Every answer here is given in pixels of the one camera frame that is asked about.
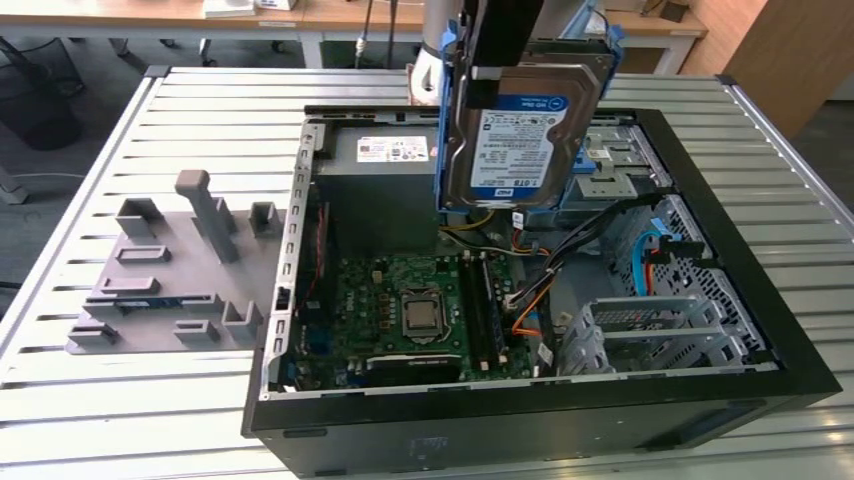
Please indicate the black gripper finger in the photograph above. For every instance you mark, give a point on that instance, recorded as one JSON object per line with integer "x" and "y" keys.
{"x": 497, "y": 35}

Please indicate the hard disk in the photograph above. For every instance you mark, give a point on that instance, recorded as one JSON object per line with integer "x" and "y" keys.
{"x": 527, "y": 150}

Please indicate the silver disk bay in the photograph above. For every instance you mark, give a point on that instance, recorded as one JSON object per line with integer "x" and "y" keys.
{"x": 667, "y": 340}

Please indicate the silver drive cage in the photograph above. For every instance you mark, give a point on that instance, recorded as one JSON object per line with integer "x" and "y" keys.
{"x": 603, "y": 187}

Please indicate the grey power supply unit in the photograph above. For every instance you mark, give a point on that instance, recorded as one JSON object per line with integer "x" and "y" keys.
{"x": 380, "y": 210}

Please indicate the white cardboard box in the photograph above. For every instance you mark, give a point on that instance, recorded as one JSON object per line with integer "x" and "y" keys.
{"x": 230, "y": 7}

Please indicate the black RAM slot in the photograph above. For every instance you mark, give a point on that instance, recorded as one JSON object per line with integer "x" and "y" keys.
{"x": 474, "y": 310}

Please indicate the green motherboard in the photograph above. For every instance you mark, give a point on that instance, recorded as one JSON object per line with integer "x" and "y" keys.
{"x": 374, "y": 300}

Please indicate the silver CPU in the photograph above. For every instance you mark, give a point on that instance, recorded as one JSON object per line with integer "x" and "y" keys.
{"x": 422, "y": 315}

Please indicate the grey parts rack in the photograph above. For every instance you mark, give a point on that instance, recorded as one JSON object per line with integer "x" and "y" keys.
{"x": 187, "y": 280}

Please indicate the black graphics card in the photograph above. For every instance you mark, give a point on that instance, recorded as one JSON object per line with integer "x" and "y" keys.
{"x": 414, "y": 367}

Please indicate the black mesh waste bin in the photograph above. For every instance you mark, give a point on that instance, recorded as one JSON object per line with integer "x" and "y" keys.
{"x": 40, "y": 100}

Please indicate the black open PC case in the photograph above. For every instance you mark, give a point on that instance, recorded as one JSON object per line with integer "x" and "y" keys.
{"x": 534, "y": 435}

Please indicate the wooden desk white frame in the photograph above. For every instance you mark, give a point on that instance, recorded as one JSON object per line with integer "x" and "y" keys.
{"x": 134, "y": 22}

